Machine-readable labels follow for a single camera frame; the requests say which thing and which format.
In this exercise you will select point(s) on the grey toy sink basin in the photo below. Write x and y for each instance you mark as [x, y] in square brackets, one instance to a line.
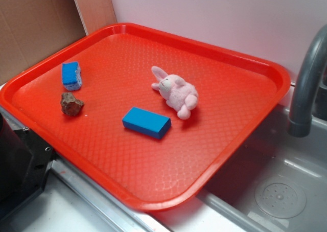
[274, 181]

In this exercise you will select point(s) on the pink plush bunny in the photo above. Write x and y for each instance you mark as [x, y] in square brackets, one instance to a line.
[178, 94]

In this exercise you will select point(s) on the blue sponge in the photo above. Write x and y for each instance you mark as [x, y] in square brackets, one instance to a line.
[71, 76]

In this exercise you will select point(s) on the grey toy faucet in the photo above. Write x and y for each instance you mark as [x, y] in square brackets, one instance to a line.
[309, 96]

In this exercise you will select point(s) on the light wooden board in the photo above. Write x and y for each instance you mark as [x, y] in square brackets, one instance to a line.
[95, 14]

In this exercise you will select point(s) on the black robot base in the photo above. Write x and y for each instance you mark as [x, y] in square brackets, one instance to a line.
[25, 163]

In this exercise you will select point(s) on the red plastic tray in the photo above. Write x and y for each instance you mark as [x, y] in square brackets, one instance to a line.
[236, 92]

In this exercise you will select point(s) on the brown cardboard panel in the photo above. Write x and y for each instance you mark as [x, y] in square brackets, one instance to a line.
[32, 30]

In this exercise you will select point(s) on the brown rock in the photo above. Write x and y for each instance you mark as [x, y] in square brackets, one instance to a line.
[70, 105]

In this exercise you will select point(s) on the blue rectangular block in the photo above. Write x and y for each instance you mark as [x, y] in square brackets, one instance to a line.
[147, 122]

